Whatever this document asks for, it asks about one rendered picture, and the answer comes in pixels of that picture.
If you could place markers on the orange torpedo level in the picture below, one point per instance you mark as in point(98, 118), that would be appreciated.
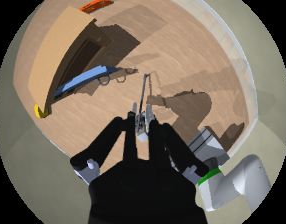
point(95, 5)

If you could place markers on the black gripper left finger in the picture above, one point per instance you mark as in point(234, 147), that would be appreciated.
point(88, 162)

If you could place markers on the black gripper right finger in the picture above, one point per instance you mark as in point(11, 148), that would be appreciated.
point(183, 158)

